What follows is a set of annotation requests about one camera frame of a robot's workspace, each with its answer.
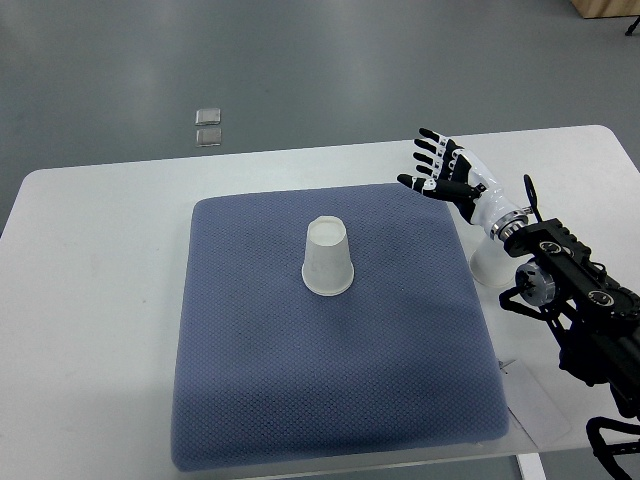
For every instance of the white paper cup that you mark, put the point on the white paper cup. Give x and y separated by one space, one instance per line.
327 268
490 265

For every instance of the white paper cup on cushion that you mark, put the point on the white paper cup on cushion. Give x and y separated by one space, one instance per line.
327 268

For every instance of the blue fabric cushion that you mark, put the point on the blue fabric cushion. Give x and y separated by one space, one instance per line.
268 371

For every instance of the white table leg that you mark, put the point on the white table leg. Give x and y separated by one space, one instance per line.
530 467

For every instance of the upper metal floor plate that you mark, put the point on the upper metal floor plate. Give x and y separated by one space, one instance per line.
208 116

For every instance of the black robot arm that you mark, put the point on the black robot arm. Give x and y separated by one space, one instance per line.
593 318

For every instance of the wooden furniture corner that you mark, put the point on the wooden furniture corner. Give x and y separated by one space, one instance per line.
596 9

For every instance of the black stand in background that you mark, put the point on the black stand in background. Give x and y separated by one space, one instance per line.
631 29

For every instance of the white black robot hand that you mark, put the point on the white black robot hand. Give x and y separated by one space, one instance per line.
448 172

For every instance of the white paper tag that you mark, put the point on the white paper tag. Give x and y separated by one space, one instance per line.
531 406

